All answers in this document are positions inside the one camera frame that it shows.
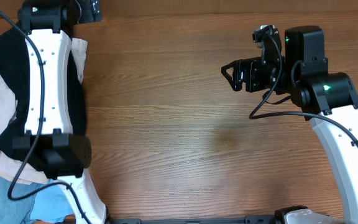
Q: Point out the black shorts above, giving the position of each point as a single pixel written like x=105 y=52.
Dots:
x=14 y=68

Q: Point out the blue denim jeans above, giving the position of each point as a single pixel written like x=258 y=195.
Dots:
x=14 y=212

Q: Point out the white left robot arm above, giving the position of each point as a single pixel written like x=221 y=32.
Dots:
x=49 y=144

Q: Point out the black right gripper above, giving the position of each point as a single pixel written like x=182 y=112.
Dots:
x=254 y=65

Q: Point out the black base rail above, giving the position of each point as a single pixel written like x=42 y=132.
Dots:
x=249 y=219

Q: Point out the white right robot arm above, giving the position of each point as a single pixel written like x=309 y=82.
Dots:
x=294 y=65

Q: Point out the beige khaki shorts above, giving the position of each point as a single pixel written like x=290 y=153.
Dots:
x=8 y=166

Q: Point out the light blue shirt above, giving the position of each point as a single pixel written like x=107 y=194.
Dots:
x=51 y=205

